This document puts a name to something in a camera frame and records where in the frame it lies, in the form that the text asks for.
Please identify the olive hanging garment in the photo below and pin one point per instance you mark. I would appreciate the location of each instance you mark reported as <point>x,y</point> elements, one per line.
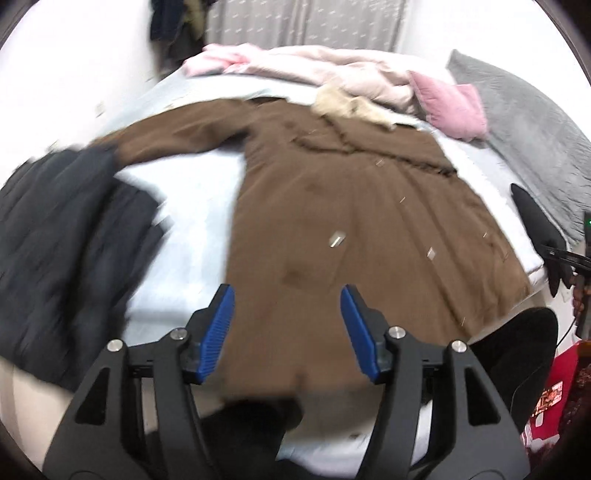
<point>184,37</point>

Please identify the black cloth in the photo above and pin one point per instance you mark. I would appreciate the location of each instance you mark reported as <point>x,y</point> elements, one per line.
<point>535,221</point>

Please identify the person's right hand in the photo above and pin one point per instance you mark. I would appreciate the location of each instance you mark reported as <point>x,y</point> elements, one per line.
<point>579,295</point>

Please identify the beige duvet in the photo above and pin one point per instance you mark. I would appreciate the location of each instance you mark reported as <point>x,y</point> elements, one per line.
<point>346,64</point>

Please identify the black padded jacket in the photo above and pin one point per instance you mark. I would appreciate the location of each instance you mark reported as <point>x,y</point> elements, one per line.
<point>60,240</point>

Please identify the dark hanging clothes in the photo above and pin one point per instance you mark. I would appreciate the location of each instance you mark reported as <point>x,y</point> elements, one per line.
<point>161,18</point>

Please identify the person's black trousers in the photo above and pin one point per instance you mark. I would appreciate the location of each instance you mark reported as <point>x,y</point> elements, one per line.
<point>517,360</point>

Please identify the brown coat with fur collar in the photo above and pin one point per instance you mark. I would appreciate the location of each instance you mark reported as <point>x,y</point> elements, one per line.
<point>346,207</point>

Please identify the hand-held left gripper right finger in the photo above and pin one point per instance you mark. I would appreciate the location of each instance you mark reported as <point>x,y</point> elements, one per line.
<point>360,332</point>

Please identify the pink blanket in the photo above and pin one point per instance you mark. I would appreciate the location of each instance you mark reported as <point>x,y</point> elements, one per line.
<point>207,62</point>

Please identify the grey pillow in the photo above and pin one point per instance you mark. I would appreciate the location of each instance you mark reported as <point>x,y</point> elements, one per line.
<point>531,129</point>

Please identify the grey dotted curtain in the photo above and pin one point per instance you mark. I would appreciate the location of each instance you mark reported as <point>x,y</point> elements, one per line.
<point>323,23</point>

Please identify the red bag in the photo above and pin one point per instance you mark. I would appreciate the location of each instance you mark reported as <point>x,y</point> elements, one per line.
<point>563,369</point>

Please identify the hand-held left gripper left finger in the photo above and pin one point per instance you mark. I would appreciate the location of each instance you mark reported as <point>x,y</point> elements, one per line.
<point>217,332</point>

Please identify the pink pillow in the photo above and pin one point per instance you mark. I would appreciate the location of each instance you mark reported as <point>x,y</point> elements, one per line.
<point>452,106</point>

